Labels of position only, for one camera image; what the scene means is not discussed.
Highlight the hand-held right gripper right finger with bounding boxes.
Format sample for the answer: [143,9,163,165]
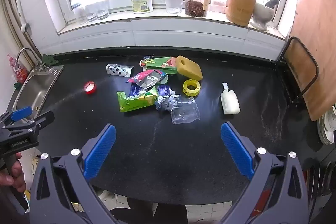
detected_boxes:
[220,122,309,224]

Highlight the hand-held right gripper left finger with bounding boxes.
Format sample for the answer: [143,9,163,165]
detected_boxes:
[30,124,117,224]

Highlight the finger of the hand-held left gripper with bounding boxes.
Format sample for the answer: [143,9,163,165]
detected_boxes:
[0,106,33,125]
[0,111,55,136]

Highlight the red bottle cap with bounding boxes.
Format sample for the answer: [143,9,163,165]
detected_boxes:
[83,81,97,95]

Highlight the green tissue packet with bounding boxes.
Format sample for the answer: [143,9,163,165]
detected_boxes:
[117,85,159,113]

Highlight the clear plastic bag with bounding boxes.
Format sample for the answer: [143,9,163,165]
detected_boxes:
[169,96,201,125]

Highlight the yellow plastic spool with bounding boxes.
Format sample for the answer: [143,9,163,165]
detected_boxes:
[183,79,201,96]

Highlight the clear wrapper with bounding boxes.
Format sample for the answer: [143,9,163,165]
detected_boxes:
[154,94,181,111]

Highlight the white dotted wrapper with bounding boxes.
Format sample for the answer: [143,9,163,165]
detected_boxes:
[106,63,134,78]

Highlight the pink foil wrapper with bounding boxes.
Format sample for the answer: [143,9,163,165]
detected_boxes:
[125,69,169,90]

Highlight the purple foil packet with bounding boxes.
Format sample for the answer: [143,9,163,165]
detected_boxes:
[157,84,175,97]

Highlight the yellow sponge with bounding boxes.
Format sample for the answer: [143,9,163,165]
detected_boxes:
[175,55,204,81]

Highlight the green cartoon snack wrapper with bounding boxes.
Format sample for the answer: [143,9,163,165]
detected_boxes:
[139,55,180,75]

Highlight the person's left hand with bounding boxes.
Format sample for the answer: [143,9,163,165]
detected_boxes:
[0,153,27,193]

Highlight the stainless steel sink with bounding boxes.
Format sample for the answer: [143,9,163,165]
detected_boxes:
[11,65,65,122]

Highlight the pink and red bottle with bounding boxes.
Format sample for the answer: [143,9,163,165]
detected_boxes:
[7,53,29,84]

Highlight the red object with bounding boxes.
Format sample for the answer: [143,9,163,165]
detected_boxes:
[251,170,309,218]

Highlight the green scouring cloth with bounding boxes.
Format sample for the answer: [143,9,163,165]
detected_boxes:
[41,54,59,65]

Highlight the chrome faucet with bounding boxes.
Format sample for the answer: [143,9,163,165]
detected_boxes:
[16,47,45,71]

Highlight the person's dark pants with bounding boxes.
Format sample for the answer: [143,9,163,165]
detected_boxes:
[128,198,189,224]

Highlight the stack of white plates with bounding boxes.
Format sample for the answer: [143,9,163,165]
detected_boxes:
[316,105,336,146]

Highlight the small lidded glass jar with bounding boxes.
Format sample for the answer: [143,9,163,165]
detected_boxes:
[71,2,88,25]

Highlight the small drinking glass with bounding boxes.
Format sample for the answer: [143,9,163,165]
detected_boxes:
[96,1,110,20]
[85,5,98,22]

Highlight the black metal rack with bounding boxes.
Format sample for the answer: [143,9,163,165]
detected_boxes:
[278,36,320,109]

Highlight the grey stone mortar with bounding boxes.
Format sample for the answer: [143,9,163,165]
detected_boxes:
[249,2,276,31]

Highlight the wooden cutting board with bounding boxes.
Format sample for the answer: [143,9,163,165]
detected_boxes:
[288,0,336,122]

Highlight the red-lidded clear jar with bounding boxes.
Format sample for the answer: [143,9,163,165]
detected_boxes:
[211,0,229,14]

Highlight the clear jar of red spice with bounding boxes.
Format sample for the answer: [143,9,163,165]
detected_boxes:
[184,0,207,17]

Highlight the white wall pipe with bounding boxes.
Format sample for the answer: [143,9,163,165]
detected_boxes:
[10,0,36,56]

